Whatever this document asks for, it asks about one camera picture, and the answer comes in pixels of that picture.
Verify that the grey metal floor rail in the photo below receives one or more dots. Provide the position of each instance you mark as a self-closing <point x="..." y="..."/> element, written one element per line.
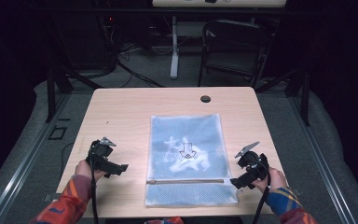
<point x="320" y="155"/>
<point x="21" y="168"/>

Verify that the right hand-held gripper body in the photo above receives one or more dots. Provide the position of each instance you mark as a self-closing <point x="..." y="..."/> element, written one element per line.
<point x="252" y="162"/>

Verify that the white mesh laundry bag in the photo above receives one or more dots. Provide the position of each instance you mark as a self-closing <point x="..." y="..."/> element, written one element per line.
<point x="186" y="140"/>

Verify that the person's patterned clothing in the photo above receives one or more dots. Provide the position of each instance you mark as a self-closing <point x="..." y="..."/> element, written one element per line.
<point x="164" y="221"/>

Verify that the white table leg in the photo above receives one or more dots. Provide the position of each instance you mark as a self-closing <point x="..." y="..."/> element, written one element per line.
<point x="174" y="56"/>

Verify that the black table grommet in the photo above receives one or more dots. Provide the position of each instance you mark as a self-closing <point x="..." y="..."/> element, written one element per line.
<point x="205" y="99"/>

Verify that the black metal stand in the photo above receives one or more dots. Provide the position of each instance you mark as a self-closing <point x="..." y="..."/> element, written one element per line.
<point x="304" y="93"/>
<point x="51" y="93"/>

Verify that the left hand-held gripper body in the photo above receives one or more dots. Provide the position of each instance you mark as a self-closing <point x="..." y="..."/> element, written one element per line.
<point x="101" y="151"/>

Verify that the dark computer tower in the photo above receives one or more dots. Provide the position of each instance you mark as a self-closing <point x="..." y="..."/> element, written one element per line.
<point x="84" y="40"/>

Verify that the person's left hand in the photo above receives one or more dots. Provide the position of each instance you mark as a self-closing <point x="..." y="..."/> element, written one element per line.
<point x="85" y="170"/>

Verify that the person's right hand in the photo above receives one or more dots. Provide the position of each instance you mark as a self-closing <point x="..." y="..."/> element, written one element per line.
<point x="274" y="180"/>

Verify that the black folding chair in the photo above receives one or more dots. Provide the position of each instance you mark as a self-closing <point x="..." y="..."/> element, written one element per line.
<point x="236" y="46"/>

